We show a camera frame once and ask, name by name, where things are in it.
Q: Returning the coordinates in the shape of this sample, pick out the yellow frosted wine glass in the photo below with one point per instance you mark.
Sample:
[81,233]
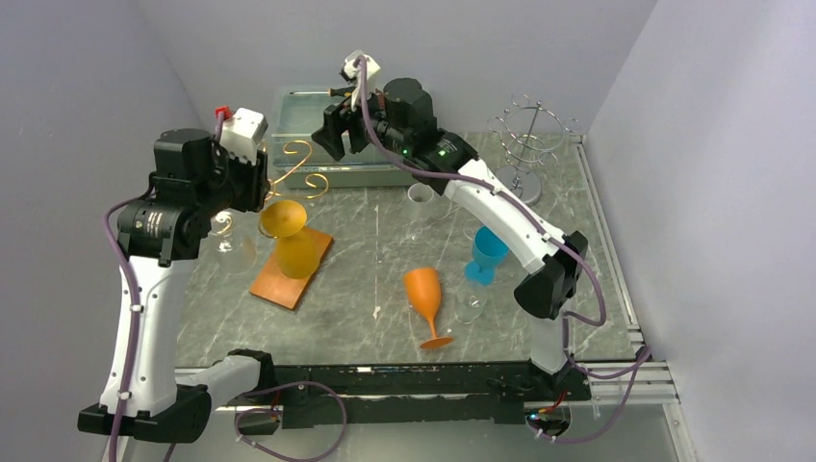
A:
[295,251]

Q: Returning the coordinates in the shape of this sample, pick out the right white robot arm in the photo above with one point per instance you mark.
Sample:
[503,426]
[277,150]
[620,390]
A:
[401,122]

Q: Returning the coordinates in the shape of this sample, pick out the blue plastic wine glass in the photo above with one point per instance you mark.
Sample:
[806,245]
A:
[488,252]

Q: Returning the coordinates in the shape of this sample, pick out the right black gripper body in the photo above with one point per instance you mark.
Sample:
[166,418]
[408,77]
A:
[355,124]

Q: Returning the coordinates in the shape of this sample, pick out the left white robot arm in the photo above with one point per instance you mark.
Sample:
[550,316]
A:
[157,239]

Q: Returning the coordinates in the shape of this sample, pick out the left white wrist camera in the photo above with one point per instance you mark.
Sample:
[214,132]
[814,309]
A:
[241,130]

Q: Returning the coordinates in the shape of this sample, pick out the gold wire wine glass rack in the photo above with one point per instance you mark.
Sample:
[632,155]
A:
[271,284]

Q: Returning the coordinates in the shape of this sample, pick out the black yellow screwdriver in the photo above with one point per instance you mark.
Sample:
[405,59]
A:
[340,92]

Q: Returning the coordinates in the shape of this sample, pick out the silver wire cup rack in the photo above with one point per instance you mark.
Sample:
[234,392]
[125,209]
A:
[530,136]

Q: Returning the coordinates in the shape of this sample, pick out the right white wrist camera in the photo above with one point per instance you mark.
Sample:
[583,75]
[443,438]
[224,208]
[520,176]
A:
[360,70]

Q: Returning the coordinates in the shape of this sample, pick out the clear stemless glass front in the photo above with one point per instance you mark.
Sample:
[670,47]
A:
[471,300]

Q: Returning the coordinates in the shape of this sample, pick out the clear wine glass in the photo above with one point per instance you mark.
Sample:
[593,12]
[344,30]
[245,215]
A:
[233,249]

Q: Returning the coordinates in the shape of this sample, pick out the clear plastic storage box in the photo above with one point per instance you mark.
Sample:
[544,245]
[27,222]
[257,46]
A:
[297,114]

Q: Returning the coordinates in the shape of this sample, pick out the orange plastic wine glass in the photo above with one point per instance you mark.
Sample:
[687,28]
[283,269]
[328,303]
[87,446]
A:
[423,289]

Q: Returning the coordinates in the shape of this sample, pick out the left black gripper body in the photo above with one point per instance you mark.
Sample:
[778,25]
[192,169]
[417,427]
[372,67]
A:
[244,182]

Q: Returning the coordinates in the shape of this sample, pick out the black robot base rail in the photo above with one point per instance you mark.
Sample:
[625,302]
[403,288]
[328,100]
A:
[502,392]

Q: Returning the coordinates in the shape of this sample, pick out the small clear cup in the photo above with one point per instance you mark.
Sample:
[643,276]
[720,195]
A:
[421,203]

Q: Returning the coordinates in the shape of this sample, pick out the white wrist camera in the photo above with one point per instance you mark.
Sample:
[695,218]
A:
[241,130]
[360,70]

